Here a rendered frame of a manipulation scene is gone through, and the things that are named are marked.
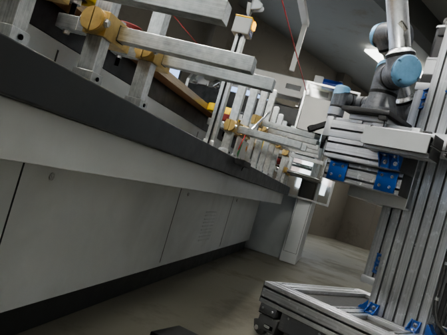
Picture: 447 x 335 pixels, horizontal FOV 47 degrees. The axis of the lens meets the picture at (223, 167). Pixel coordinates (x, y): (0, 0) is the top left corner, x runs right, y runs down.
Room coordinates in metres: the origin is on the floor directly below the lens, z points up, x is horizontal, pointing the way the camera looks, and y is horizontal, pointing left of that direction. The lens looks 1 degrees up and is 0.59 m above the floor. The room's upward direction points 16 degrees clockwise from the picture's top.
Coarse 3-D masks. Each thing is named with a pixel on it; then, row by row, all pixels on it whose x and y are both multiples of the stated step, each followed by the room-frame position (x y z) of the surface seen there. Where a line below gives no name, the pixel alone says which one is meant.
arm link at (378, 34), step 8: (376, 24) 2.51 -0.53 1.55; (384, 24) 2.44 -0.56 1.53; (376, 32) 2.47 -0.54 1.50; (384, 32) 2.43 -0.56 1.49; (376, 40) 2.49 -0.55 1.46; (384, 40) 2.45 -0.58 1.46; (384, 48) 2.48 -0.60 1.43; (384, 56) 2.52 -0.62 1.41; (400, 88) 2.55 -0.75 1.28; (408, 88) 2.56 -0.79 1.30; (400, 96) 2.57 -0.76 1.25; (408, 96) 2.56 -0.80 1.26; (400, 104) 2.58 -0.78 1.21; (408, 104) 2.56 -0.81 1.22; (400, 112) 2.60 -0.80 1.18; (408, 112) 2.56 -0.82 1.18
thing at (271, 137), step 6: (222, 126) 2.26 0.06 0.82; (240, 126) 2.24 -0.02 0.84; (240, 132) 2.24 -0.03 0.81; (246, 132) 2.24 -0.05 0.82; (252, 132) 2.23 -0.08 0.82; (258, 132) 2.22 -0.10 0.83; (264, 132) 2.22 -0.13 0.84; (264, 138) 2.22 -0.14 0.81; (270, 138) 2.21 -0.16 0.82; (276, 138) 2.20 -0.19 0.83; (282, 138) 2.20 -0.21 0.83; (288, 138) 2.19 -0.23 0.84; (282, 144) 2.22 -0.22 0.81; (288, 144) 2.19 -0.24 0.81; (294, 144) 2.18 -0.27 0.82; (300, 144) 2.18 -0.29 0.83
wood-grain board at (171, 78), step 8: (64, 8) 1.19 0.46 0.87; (80, 8) 1.17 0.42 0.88; (160, 72) 1.70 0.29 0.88; (160, 80) 1.84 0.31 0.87; (168, 80) 1.79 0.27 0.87; (176, 80) 1.85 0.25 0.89; (176, 88) 1.92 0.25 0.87; (184, 88) 1.95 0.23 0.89; (184, 96) 2.08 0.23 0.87; (192, 96) 2.07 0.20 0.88; (192, 104) 2.25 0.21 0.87; (200, 104) 2.19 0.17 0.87; (208, 112) 2.37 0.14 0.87
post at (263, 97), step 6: (264, 96) 2.70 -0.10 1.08; (258, 102) 2.70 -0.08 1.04; (264, 102) 2.69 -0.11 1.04; (258, 108) 2.70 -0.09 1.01; (258, 114) 2.70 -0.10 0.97; (252, 126) 2.70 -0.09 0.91; (258, 126) 2.71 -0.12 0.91; (252, 138) 2.69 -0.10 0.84; (252, 144) 2.69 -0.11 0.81; (246, 156) 2.70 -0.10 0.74
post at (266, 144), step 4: (276, 108) 3.18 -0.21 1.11; (276, 112) 3.18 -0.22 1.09; (272, 116) 3.19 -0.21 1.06; (276, 116) 3.18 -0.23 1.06; (272, 120) 3.18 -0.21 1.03; (276, 120) 3.20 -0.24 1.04; (264, 144) 3.18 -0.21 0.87; (268, 144) 3.18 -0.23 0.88; (264, 148) 3.18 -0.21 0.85; (268, 148) 3.20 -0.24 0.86; (264, 152) 3.18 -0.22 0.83; (260, 156) 3.19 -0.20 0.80; (264, 156) 3.18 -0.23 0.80; (260, 160) 3.18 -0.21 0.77; (264, 160) 3.18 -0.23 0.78; (260, 164) 3.18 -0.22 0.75; (260, 168) 3.18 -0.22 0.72
